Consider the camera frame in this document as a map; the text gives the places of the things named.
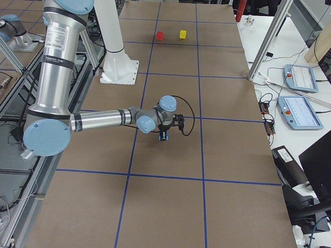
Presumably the red block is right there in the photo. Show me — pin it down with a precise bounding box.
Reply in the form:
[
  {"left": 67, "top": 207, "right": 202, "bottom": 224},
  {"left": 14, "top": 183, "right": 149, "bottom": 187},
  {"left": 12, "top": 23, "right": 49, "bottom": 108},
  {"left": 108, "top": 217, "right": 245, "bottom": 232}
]
[{"left": 156, "top": 31, "right": 164, "bottom": 41}]

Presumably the black monitor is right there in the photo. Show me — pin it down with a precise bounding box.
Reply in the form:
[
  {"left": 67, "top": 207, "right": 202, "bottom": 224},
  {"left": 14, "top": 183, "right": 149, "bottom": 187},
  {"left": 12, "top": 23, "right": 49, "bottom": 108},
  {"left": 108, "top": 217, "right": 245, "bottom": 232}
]
[{"left": 299, "top": 131, "right": 331, "bottom": 200}]

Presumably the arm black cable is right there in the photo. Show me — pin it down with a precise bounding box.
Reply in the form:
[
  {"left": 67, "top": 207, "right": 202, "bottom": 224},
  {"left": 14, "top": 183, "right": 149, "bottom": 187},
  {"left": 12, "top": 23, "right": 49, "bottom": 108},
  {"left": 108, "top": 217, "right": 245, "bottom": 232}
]
[{"left": 170, "top": 96, "right": 195, "bottom": 136}]

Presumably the teach pendant near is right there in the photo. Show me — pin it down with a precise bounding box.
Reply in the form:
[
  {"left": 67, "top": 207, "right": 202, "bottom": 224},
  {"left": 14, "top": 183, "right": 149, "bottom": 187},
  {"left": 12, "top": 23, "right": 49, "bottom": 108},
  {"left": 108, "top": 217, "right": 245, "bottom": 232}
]
[{"left": 278, "top": 96, "right": 324, "bottom": 130}]

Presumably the red cylinder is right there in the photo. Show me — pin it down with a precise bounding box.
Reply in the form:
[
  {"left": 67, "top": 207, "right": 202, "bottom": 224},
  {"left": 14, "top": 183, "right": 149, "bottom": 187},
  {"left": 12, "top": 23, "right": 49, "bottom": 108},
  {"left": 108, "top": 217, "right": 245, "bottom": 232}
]
[{"left": 235, "top": 0, "right": 247, "bottom": 23}]

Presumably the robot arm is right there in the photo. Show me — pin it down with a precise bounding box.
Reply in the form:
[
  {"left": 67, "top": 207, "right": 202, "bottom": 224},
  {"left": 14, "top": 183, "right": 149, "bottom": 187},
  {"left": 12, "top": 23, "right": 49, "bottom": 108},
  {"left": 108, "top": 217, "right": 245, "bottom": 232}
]
[
  {"left": 23, "top": 1, "right": 177, "bottom": 157},
  {"left": 1, "top": 14, "right": 27, "bottom": 42}
]

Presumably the aluminium frame post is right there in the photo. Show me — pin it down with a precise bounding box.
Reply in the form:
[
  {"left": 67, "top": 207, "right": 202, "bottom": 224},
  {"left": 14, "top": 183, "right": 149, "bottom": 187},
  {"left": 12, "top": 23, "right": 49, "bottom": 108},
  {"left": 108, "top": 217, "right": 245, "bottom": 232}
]
[{"left": 247, "top": 0, "right": 293, "bottom": 81}]

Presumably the teach pendant far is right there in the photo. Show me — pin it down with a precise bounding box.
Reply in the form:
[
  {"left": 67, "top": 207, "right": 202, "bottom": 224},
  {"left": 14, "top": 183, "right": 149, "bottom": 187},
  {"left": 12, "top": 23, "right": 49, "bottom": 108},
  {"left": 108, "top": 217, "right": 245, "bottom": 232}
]
[{"left": 283, "top": 64, "right": 319, "bottom": 93}]

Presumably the teach pendant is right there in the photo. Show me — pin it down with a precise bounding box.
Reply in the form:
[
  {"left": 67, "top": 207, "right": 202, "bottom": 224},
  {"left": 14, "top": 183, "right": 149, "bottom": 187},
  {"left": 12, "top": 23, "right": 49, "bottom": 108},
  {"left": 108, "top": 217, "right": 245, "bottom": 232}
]
[
  {"left": 283, "top": 64, "right": 319, "bottom": 93},
  {"left": 278, "top": 96, "right": 324, "bottom": 130}
]

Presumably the yellow block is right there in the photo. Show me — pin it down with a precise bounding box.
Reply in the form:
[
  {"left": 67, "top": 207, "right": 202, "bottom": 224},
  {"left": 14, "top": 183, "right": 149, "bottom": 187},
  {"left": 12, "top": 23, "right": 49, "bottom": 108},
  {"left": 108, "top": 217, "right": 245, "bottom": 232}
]
[{"left": 179, "top": 29, "right": 187, "bottom": 40}]

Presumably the brown paper table cover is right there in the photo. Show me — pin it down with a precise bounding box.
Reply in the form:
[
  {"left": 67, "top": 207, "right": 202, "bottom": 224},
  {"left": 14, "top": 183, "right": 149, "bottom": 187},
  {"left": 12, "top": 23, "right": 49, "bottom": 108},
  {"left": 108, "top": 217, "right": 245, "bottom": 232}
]
[{"left": 26, "top": 1, "right": 296, "bottom": 247}]

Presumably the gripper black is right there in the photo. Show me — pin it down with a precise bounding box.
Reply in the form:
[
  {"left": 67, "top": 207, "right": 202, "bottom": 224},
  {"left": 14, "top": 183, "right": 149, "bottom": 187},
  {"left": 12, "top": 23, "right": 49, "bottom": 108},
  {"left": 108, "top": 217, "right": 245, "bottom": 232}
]
[{"left": 158, "top": 125, "right": 172, "bottom": 141}]

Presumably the white camera pillar base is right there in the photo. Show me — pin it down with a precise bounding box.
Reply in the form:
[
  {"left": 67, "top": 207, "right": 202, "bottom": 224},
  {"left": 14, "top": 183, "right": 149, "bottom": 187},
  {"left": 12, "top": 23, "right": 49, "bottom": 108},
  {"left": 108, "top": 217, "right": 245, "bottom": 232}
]
[{"left": 94, "top": 0, "right": 139, "bottom": 85}]

